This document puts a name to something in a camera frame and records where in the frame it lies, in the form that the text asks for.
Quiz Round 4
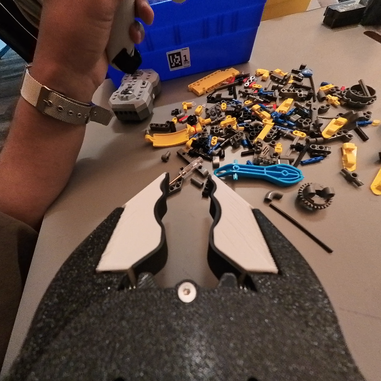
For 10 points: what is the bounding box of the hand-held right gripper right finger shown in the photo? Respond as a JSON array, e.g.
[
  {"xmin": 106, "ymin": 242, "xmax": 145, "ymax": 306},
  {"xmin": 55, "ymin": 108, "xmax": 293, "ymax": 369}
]
[{"xmin": 207, "ymin": 174, "xmax": 279, "ymax": 283}]

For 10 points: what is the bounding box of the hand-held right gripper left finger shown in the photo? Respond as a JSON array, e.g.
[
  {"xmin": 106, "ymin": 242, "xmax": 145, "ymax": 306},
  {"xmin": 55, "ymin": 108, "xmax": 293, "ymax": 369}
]
[{"xmin": 96, "ymin": 172, "xmax": 169, "ymax": 282}]

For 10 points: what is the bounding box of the person's left forearm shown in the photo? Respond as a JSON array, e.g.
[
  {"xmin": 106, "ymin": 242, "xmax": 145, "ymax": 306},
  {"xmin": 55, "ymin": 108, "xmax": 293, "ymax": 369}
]
[{"xmin": 0, "ymin": 98, "xmax": 87, "ymax": 230}]

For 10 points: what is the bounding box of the person's left hand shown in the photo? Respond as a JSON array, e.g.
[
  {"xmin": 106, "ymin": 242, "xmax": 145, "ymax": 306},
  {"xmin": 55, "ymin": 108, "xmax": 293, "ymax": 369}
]
[{"xmin": 30, "ymin": 0, "xmax": 155, "ymax": 103}]

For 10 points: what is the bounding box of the grey battery box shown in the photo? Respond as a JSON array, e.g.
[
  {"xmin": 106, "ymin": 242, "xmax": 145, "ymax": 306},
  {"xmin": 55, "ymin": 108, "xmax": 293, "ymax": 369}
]
[{"xmin": 108, "ymin": 68, "xmax": 161, "ymax": 121}]

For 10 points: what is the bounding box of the long black axle rod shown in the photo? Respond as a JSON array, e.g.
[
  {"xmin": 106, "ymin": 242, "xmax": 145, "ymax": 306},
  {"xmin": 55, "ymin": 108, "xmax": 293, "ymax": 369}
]
[{"xmin": 269, "ymin": 203, "xmax": 333, "ymax": 253}]

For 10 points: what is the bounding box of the blue brick separator tool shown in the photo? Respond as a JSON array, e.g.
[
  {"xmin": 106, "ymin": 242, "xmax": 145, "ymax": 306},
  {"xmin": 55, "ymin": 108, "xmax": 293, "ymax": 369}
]
[{"xmin": 214, "ymin": 159, "xmax": 305, "ymax": 187}]

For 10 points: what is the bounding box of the blue plastic bin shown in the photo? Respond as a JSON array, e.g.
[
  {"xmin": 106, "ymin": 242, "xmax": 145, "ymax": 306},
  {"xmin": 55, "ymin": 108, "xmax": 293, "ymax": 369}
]
[{"xmin": 107, "ymin": 0, "xmax": 267, "ymax": 88}]

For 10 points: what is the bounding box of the yellow perforated long panel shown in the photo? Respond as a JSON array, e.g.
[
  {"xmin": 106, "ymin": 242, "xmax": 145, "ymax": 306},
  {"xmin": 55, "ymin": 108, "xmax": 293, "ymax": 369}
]
[{"xmin": 188, "ymin": 68, "xmax": 240, "ymax": 96}]

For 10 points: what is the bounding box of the yellow curved panel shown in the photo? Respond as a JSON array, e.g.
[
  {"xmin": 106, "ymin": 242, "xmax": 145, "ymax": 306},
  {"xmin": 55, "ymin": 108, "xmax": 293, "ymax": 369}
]
[{"xmin": 144, "ymin": 123, "xmax": 191, "ymax": 148}]

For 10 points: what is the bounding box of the pile of small brick parts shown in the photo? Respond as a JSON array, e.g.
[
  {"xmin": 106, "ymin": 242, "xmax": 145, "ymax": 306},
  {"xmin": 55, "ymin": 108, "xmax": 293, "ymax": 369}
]
[{"xmin": 144, "ymin": 64, "xmax": 381, "ymax": 186}]

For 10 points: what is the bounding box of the yellow plastic bin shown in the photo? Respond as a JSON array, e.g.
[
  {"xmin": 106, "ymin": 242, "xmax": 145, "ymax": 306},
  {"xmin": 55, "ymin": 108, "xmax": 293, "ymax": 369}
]
[{"xmin": 262, "ymin": 0, "xmax": 323, "ymax": 21}]

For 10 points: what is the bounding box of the black toothed wheel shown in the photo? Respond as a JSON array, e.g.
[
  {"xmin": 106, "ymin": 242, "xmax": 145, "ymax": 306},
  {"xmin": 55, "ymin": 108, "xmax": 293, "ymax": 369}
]
[{"xmin": 342, "ymin": 85, "xmax": 375, "ymax": 109}]

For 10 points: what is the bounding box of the flat black box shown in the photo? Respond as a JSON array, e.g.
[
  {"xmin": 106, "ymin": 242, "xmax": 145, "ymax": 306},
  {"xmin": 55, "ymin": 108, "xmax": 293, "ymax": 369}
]
[{"xmin": 323, "ymin": 4, "xmax": 367, "ymax": 29}]

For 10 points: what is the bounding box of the black charger block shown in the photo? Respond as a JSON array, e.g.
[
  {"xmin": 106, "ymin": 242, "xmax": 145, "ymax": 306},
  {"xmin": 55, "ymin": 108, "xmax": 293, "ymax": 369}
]
[{"xmin": 362, "ymin": 3, "xmax": 381, "ymax": 26}]

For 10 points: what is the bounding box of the dark grey gear ring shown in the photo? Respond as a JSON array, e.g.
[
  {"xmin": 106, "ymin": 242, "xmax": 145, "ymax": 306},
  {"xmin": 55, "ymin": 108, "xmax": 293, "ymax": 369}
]
[{"xmin": 296, "ymin": 182, "xmax": 334, "ymax": 212}]

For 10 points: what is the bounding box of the clear-handled small screwdriver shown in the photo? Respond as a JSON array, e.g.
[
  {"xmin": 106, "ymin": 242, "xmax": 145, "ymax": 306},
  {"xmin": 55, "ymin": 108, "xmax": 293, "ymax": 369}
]
[{"xmin": 169, "ymin": 158, "xmax": 204, "ymax": 185}]

